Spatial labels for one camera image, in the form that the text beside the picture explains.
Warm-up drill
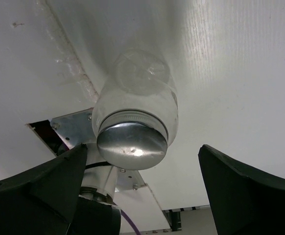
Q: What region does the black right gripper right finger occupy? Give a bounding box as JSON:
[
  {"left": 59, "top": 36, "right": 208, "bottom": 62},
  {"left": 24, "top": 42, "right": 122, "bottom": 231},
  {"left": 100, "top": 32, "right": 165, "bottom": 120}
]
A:
[{"left": 198, "top": 145, "right": 285, "bottom": 235}]

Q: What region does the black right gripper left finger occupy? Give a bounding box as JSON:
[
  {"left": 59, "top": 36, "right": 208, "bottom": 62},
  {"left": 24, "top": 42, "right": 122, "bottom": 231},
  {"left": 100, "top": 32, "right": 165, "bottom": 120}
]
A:
[{"left": 0, "top": 144, "right": 88, "bottom": 235}]

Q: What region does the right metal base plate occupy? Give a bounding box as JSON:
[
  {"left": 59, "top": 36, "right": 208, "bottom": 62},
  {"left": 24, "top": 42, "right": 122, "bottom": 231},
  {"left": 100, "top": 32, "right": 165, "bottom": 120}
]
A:
[{"left": 50, "top": 108, "right": 145, "bottom": 198}]

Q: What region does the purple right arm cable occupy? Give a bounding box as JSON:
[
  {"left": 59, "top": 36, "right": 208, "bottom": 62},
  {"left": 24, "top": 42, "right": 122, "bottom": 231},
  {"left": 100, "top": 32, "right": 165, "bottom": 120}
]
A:
[{"left": 120, "top": 209, "right": 142, "bottom": 235}]

